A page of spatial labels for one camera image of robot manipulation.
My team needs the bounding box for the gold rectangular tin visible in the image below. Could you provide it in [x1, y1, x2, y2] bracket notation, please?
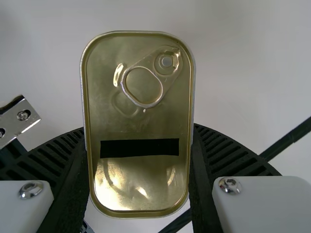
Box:
[79, 30, 195, 219]

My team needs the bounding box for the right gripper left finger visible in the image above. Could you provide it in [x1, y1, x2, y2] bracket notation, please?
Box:
[0, 128, 92, 233]

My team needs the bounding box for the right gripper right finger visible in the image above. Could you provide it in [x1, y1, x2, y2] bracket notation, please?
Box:
[188, 122, 311, 233]

